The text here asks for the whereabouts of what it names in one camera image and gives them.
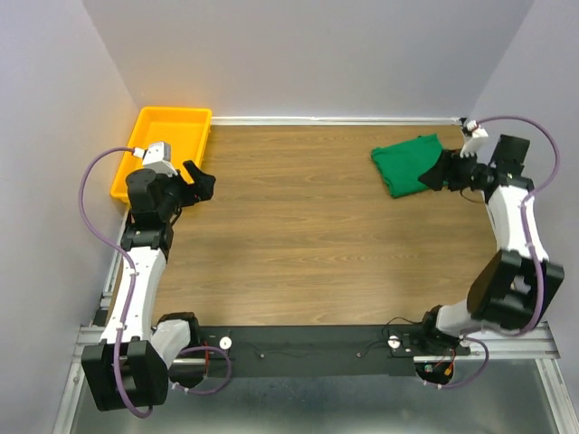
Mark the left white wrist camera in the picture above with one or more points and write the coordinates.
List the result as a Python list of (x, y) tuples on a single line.
[(156, 157)]

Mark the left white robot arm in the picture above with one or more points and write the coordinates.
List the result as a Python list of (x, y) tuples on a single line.
[(128, 368)]

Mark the yellow plastic tray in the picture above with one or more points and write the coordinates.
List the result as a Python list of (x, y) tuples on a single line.
[(184, 129)]

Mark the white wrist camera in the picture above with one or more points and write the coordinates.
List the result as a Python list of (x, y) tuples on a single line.
[(156, 157), (475, 137)]

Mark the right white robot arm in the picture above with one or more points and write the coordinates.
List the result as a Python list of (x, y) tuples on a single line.
[(511, 294)]

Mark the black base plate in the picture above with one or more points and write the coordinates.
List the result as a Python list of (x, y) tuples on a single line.
[(329, 350)]

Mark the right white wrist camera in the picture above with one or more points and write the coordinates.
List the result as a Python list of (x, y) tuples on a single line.
[(475, 137)]

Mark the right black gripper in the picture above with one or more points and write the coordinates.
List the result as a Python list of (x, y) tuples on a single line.
[(450, 160)]

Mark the aluminium frame rail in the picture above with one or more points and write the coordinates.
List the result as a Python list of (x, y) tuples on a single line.
[(536, 344)]

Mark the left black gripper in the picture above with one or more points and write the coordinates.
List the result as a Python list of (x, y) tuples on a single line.
[(202, 189)]

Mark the green t shirt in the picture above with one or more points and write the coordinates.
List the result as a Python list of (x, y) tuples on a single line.
[(401, 165)]

